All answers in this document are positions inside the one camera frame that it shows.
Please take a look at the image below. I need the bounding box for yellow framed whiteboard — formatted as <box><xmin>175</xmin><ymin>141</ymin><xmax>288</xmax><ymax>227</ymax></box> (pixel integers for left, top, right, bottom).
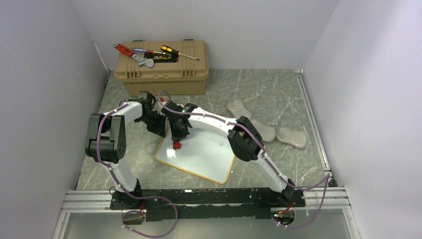
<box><xmin>155</xmin><ymin>128</ymin><xmax>235</xmax><ymax>184</ymax></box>

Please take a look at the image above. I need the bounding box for red handled adjustable wrench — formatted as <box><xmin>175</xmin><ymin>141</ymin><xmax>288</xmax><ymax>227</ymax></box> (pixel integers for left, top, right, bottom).
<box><xmin>113</xmin><ymin>43</ymin><xmax>154</xmax><ymax>68</ymax></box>

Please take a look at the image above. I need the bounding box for yellow black screwdriver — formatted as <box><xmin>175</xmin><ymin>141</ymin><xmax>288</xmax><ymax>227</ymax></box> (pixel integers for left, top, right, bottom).
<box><xmin>160</xmin><ymin>45</ymin><xmax>199</xmax><ymax>61</ymax></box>

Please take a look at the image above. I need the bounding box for tan plastic toolbox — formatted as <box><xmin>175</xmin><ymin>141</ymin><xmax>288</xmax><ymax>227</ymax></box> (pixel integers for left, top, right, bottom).
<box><xmin>114</xmin><ymin>39</ymin><xmax>209</xmax><ymax>97</ymax></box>

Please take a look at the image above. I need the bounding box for purple cable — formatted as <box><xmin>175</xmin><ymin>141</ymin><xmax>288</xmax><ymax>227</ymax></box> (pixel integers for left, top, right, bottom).
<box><xmin>157</xmin><ymin>91</ymin><xmax>331</xmax><ymax>231</ymax></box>
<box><xmin>96</xmin><ymin>99</ymin><xmax>179</xmax><ymax>239</ymax></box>

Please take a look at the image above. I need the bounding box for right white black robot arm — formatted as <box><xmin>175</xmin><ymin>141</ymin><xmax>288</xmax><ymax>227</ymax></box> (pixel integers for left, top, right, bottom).
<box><xmin>160</xmin><ymin>101</ymin><xmax>295</xmax><ymax>207</ymax></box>

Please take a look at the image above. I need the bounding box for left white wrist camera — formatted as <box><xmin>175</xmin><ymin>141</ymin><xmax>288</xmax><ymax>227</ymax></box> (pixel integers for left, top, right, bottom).
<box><xmin>153</xmin><ymin>101</ymin><xmax>167</xmax><ymax>114</ymax></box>

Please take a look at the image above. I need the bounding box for red bone shaped eraser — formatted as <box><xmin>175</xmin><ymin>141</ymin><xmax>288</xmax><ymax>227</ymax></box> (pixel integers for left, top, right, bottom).
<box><xmin>173</xmin><ymin>141</ymin><xmax>182</xmax><ymax>150</ymax></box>

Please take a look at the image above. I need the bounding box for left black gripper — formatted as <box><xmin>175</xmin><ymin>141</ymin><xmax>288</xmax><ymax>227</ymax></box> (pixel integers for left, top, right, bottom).
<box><xmin>138</xmin><ymin>112</ymin><xmax>167</xmax><ymax>138</ymax></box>

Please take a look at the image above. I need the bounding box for aluminium extrusion rail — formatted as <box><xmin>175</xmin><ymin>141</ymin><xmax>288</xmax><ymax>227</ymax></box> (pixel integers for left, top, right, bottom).
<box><xmin>61</xmin><ymin>187</ymin><xmax>351</xmax><ymax>213</ymax></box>

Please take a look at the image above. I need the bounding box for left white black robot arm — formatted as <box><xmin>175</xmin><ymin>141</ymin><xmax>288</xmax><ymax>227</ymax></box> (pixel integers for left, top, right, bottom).
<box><xmin>85</xmin><ymin>92</ymin><xmax>166</xmax><ymax>209</ymax></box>

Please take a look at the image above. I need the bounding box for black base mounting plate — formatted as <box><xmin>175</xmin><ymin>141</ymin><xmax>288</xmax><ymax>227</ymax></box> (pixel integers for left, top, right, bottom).
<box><xmin>110</xmin><ymin>187</ymin><xmax>305</xmax><ymax>222</ymax></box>

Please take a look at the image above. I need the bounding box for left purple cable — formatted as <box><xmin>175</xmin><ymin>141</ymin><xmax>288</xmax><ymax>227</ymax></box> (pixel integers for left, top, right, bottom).
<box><xmin>96</xmin><ymin>99</ymin><xmax>179</xmax><ymax>239</ymax></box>

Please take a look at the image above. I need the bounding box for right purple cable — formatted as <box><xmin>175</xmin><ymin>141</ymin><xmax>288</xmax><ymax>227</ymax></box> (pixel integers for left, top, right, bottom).
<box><xmin>157</xmin><ymin>91</ymin><xmax>331</xmax><ymax>231</ymax></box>

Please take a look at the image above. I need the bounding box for blue red small screwdriver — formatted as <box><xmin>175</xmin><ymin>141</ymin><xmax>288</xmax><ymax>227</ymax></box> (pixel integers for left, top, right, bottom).
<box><xmin>131</xmin><ymin>47</ymin><xmax>168</xmax><ymax>57</ymax></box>

